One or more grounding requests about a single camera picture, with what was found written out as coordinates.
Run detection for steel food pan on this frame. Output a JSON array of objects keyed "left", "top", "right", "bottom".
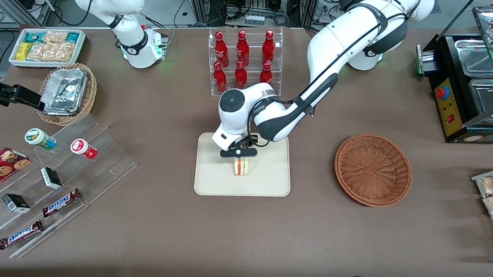
[
  {"left": 452, "top": 38, "right": 493, "bottom": 79},
  {"left": 467, "top": 77, "right": 493, "bottom": 117}
]

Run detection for clear acrylic step display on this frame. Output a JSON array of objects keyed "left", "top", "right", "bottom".
[{"left": 0, "top": 110, "right": 140, "bottom": 264}]

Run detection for snickers bar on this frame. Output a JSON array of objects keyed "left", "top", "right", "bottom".
[
  {"left": 41, "top": 187, "right": 82, "bottom": 220},
  {"left": 0, "top": 218, "right": 44, "bottom": 252}
]

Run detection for grey coiled cable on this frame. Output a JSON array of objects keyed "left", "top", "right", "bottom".
[{"left": 272, "top": 12, "right": 291, "bottom": 27}]

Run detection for black hot food display case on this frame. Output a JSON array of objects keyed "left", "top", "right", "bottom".
[{"left": 412, "top": 0, "right": 493, "bottom": 146}]

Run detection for triangular sandwich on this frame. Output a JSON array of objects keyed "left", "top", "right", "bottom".
[{"left": 233, "top": 157, "right": 251, "bottom": 178}]

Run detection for small clear cracker bag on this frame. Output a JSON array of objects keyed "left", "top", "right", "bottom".
[{"left": 43, "top": 31, "right": 69, "bottom": 45}]

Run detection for small black white box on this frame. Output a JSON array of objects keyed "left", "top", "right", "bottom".
[
  {"left": 39, "top": 167, "right": 64, "bottom": 190},
  {"left": 1, "top": 193, "right": 32, "bottom": 214}
]

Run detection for silver foil bags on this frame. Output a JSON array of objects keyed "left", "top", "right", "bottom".
[{"left": 39, "top": 66, "right": 89, "bottom": 117}]

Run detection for tray of packaged crackers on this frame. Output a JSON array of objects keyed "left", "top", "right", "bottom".
[{"left": 468, "top": 164, "right": 493, "bottom": 255}]

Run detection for red lid cup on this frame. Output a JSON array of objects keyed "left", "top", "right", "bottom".
[{"left": 70, "top": 138, "right": 99, "bottom": 160}]

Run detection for brown wicker basket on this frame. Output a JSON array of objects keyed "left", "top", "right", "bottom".
[{"left": 333, "top": 132, "right": 414, "bottom": 209}]

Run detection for white snack bin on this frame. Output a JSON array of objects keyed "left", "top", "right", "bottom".
[{"left": 8, "top": 27, "right": 87, "bottom": 71}]

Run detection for light wicker basket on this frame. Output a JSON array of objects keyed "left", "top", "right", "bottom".
[{"left": 37, "top": 61, "right": 99, "bottom": 128}]

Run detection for beige plastic tray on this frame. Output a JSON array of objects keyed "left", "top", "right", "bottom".
[{"left": 194, "top": 130, "right": 293, "bottom": 199}]

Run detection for red cola bottle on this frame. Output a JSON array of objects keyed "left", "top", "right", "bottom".
[
  {"left": 235, "top": 30, "right": 251, "bottom": 67},
  {"left": 259, "top": 62, "right": 274, "bottom": 86},
  {"left": 212, "top": 62, "right": 229, "bottom": 94},
  {"left": 213, "top": 31, "right": 230, "bottom": 68},
  {"left": 261, "top": 30, "right": 276, "bottom": 67},
  {"left": 233, "top": 61, "right": 249, "bottom": 90}
]

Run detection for yellow snack packet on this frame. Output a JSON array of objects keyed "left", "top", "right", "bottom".
[{"left": 16, "top": 42, "right": 33, "bottom": 62}]

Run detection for clear acrylic bottle rack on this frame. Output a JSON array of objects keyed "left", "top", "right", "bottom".
[{"left": 206, "top": 24, "right": 284, "bottom": 100}]

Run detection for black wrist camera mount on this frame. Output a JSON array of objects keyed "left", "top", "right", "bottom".
[{"left": 229, "top": 133, "right": 259, "bottom": 152}]

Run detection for aluminium frame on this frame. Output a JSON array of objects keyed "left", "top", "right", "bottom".
[{"left": 0, "top": 0, "right": 62, "bottom": 27}]

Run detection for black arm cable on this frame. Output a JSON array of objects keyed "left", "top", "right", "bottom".
[{"left": 247, "top": 0, "right": 422, "bottom": 140}]

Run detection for large clear cracker bag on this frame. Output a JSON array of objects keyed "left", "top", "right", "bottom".
[{"left": 27, "top": 40, "right": 76, "bottom": 63}]

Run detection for green lid cup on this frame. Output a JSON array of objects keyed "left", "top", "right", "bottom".
[{"left": 24, "top": 128, "right": 58, "bottom": 151}]

